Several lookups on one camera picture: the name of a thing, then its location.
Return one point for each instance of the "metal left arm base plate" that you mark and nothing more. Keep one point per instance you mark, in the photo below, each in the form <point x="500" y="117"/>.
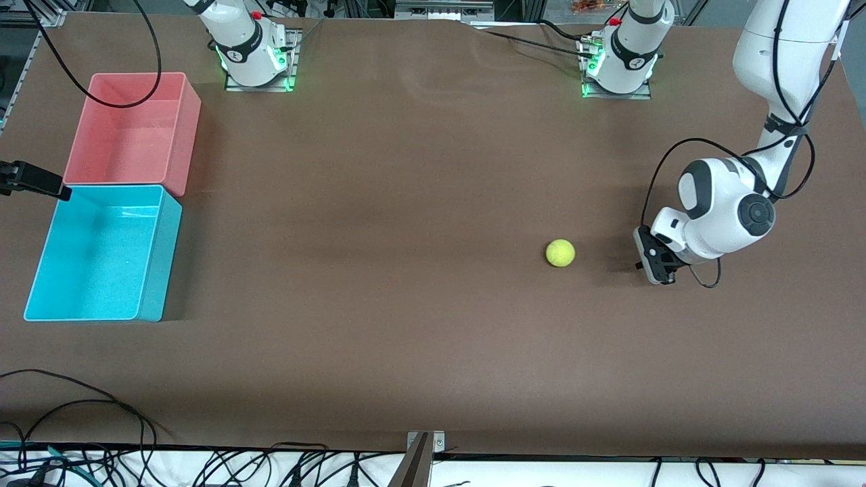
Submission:
<point x="639" y="95"/>

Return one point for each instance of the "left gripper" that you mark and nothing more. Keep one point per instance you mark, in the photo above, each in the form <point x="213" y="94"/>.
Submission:
<point x="639" y="265"/>

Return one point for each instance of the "black plug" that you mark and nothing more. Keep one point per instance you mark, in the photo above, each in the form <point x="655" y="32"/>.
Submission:
<point x="354" y="473"/>

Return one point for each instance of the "small metal table bracket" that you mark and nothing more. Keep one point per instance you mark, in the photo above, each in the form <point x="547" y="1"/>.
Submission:
<point x="438" y="443"/>

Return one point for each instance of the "yellow-green tennis ball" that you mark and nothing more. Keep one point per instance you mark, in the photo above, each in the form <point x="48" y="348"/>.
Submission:
<point x="560" y="253"/>

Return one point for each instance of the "blue plastic bin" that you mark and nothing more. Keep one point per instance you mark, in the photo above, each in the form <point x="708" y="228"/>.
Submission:
<point x="95" y="257"/>

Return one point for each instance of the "pink plastic bin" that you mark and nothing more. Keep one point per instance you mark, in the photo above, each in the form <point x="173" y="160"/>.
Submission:
<point x="128" y="135"/>

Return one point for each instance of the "orange object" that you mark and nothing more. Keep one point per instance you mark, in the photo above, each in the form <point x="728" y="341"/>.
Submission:
<point x="595" y="6"/>

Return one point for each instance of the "aluminium frame rail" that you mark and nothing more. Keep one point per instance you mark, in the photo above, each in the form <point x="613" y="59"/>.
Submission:
<point x="27" y="57"/>

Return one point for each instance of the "aluminium corner bracket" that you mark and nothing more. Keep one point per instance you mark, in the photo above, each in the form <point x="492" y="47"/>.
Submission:
<point x="53" y="17"/>

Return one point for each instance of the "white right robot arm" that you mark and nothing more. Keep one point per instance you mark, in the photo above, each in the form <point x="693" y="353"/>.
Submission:
<point x="237" y="40"/>

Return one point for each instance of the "grey metal bar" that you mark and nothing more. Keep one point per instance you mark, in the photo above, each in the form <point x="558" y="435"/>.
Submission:
<point x="413" y="470"/>

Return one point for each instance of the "grey metal box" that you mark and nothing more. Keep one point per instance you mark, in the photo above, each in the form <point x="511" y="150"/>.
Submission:
<point x="443" y="9"/>

